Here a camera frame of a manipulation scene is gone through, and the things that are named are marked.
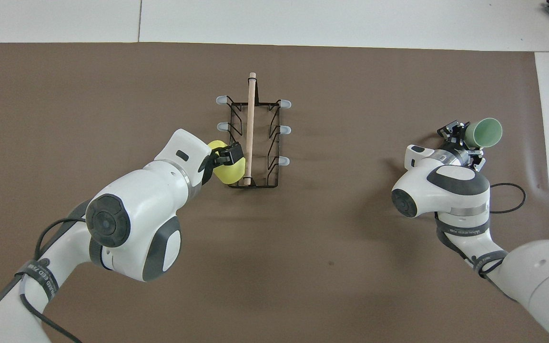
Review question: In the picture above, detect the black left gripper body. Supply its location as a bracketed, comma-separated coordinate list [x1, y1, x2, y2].
[201, 149, 218, 185]

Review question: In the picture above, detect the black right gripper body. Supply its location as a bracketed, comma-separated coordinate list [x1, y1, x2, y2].
[446, 137, 475, 162]

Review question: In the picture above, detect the yellow plastic cup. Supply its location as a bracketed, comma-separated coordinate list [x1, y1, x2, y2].
[208, 140, 246, 185]

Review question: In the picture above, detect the light green plastic cup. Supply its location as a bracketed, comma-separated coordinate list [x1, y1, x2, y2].
[464, 118, 503, 149]

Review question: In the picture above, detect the brown table mat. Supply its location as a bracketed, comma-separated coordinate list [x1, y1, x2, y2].
[0, 42, 549, 343]

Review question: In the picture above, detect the black wire cup rack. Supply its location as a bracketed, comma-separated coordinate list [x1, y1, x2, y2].
[215, 72, 292, 189]

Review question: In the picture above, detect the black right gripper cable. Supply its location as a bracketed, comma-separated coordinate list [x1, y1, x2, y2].
[489, 183, 527, 214]

